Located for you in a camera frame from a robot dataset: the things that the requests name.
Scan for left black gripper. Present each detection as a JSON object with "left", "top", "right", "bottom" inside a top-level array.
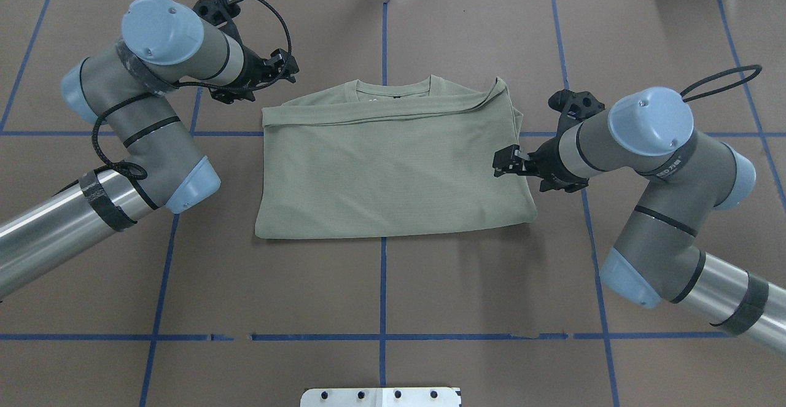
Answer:
[{"left": 209, "top": 48, "right": 300, "bottom": 104}]

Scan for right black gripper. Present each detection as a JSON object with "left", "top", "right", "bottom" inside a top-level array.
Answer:
[{"left": 493, "top": 138, "right": 589, "bottom": 193}]

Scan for olive green long-sleeve shirt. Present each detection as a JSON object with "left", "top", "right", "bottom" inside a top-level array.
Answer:
[{"left": 255, "top": 75, "right": 538, "bottom": 239}]

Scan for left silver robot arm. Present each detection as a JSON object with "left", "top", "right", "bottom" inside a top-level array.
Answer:
[{"left": 1, "top": 0, "right": 298, "bottom": 298}]

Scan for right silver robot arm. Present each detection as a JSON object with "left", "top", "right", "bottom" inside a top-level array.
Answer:
[{"left": 493, "top": 87, "right": 785, "bottom": 355}]

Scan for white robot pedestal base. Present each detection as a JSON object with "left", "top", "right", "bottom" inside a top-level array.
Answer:
[{"left": 300, "top": 387, "right": 462, "bottom": 406}]

